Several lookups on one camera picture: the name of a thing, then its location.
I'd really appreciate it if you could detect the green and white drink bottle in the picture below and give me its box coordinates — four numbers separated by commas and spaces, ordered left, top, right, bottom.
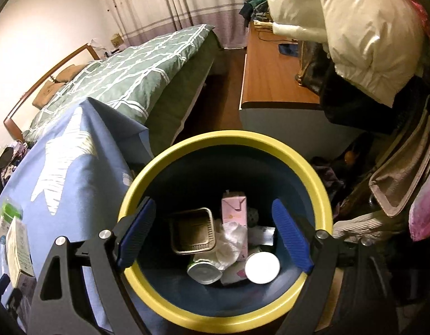
0, 198, 24, 248

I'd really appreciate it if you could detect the bed with green checked blanket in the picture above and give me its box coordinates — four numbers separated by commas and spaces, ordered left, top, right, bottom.
23, 24, 223, 147

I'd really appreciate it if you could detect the yellow rimmed blue trash bin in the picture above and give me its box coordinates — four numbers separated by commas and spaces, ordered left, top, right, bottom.
118, 130, 333, 334

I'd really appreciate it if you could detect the dark clothes heap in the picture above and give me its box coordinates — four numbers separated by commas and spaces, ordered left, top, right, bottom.
0, 140, 30, 191

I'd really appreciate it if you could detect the wooden headboard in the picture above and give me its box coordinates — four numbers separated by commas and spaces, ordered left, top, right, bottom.
3, 44, 100, 141

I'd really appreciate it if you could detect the white pill bottle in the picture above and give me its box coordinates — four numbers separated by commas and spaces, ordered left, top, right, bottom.
186, 250, 223, 286

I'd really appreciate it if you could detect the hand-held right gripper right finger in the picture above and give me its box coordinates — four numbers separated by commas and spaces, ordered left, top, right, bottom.
272, 198, 400, 335

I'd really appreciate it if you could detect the brown pillow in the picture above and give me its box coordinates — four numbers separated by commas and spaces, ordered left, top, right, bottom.
32, 80, 67, 109
56, 64, 78, 83

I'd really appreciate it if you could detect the white tissue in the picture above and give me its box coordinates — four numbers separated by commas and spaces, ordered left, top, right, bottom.
214, 221, 251, 271

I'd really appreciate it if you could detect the white ribbed garment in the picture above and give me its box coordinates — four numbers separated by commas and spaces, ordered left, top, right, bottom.
333, 212, 380, 242

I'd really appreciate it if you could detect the white paper bowl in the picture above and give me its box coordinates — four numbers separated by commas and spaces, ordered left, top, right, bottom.
222, 251, 281, 286

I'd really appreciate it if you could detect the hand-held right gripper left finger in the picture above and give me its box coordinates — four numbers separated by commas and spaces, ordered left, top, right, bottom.
31, 197, 158, 335

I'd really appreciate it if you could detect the cream puffer jacket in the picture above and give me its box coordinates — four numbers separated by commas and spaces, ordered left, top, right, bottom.
263, 0, 429, 108

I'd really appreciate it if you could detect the brown plastic tray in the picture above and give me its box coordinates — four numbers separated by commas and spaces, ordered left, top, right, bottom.
169, 207, 216, 255

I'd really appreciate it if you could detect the wooden desk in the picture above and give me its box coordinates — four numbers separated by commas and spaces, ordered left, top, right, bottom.
238, 21, 363, 155

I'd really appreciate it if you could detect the beige bag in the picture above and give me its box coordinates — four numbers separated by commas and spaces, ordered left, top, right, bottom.
369, 105, 430, 217

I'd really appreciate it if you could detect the pink printed garment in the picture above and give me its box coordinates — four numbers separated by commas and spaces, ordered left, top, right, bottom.
408, 173, 430, 242

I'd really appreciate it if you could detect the dark clothes pile on desk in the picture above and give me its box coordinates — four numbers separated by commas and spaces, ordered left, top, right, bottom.
240, 0, 272, 22

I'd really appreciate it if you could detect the blue printed tablecloth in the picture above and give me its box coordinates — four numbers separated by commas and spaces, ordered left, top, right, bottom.
0, 97, 174, 335

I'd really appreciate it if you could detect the beige cardboard box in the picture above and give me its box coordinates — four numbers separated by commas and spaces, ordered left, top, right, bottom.
5, 216, 37, 287

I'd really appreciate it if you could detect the pink milk carton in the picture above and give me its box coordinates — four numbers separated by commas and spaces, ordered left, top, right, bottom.
221, 191, 250, 262

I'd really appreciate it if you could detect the black handbag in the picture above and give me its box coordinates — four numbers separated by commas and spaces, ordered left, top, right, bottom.
294, 40, 333, 97

